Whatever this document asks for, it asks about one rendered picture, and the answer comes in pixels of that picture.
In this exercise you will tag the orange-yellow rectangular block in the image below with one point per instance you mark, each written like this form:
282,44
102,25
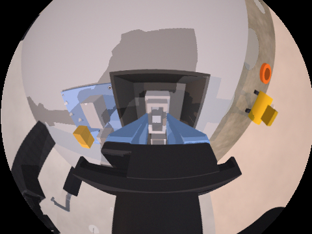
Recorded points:
83,136

